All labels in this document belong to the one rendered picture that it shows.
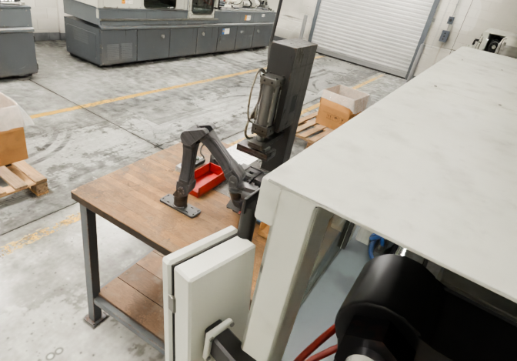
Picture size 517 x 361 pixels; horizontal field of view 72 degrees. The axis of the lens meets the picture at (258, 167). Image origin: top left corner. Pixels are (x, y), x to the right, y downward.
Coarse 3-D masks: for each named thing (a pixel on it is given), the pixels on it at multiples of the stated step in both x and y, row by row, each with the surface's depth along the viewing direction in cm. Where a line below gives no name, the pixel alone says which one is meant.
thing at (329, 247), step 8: (336, 216) 112; (328, 224) 106; (336, 224) 118; (344, 224) 133; (328, 232) 111; (336, 232) 126; (344, 232) 142; (328, 240) 117; (336, 240) 133; (320, 248) 111; (328, 248) 123; (336, 248) 141; (320, 256) 117; (328, 256) 131; (320, 264) 123; (328, 264) 139; (312, 272) 117; (320, 272) 131; (312, 280) 123; (304, 296) 122
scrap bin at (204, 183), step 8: (200, 168) 190; (208, 168) 198; (216, 168) 196; (200, 176) 193; (208, 176) 194; (216, 176) 185; (224, 176) 192; (200, 184) 186; (208, 184) 180; (216, 184) 188; (192, 192) 176; (200, 192) 176
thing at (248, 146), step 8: (256, 136) 183; (272, 136) 190; (280, 136) 192; (240, 144) 182; (248, 144) 178; (256, 144) 175; (264, 144) 177; (248, 152) 181; (256, 152) 178; (264, 152) 178; (272, 152) 181; (264, 160) 178
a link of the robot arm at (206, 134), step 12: (192, 132) 143; (204, 132) 141; (204, 144) 145; (216, 144) 144; (216, 156) 146; (228, 156) 146; (228, 168) 145; (240, 168) 149; (228, 180) 148; (240, 180) 146
